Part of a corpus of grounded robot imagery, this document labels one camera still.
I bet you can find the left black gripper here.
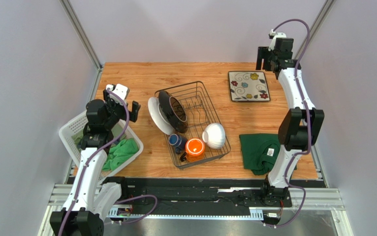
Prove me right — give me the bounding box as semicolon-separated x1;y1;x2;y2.
102;89;140;130

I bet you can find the white green-rimmed round plate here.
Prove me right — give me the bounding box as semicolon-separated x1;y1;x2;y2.
148;97;175;135

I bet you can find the black rimmed round plate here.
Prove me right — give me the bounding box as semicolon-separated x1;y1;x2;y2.
158;90;188;133

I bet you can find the dark blue mug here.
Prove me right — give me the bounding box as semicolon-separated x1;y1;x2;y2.
168;134;188;154

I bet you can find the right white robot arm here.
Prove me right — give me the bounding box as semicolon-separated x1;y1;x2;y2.
256;33;325;202

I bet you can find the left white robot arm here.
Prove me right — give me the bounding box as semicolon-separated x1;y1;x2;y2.
50;84;140;236

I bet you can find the square floral plate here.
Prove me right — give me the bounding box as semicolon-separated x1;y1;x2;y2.
228;71;271;102

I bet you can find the bright green towel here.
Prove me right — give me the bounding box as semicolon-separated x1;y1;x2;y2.
102;138;139;172

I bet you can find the white plastic basket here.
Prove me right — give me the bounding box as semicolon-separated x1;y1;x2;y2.
59;112;144;184

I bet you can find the orange mug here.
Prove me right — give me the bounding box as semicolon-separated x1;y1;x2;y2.
180;138;206;162

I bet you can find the white ribbed bowl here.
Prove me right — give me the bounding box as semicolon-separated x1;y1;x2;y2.
202;123;226;149

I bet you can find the dark green folded cloth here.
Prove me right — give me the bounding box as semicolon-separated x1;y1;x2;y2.
239;133;281;176

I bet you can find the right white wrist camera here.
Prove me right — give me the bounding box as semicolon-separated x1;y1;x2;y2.
268;29;287;51

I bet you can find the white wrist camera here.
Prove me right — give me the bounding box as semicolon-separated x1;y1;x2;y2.
106;84;130;102
268;29;287;51

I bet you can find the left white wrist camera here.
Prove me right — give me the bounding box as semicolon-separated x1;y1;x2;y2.
106;84;130;102

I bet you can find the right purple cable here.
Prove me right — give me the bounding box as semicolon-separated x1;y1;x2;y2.
262;18;313;229

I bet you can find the black wire dish rack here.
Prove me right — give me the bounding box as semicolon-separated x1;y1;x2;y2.
164;81;231;169

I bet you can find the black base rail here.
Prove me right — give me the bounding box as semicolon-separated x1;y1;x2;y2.
101;177;293;216

